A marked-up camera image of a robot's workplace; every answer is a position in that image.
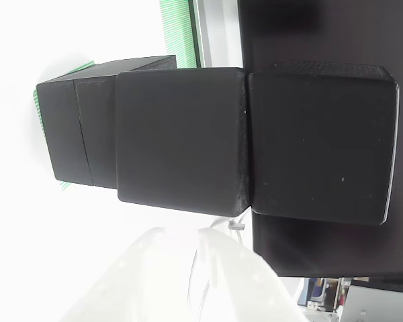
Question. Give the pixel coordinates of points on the black cube with dusty scuffs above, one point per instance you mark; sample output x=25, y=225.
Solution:
x=181, y=141

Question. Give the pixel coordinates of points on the large black monitor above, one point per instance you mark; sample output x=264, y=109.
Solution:
x=322, y=33

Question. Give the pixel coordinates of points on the plain black cube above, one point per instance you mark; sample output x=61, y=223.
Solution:
x=322, y=144

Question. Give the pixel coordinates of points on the black cube with seam line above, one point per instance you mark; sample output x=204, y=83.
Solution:
x=64, y=134

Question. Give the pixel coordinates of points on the green striped paper strip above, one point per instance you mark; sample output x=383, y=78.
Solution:
x=178, y=33

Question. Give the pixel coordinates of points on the green striped square marker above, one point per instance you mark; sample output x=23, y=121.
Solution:
x=66, y=186

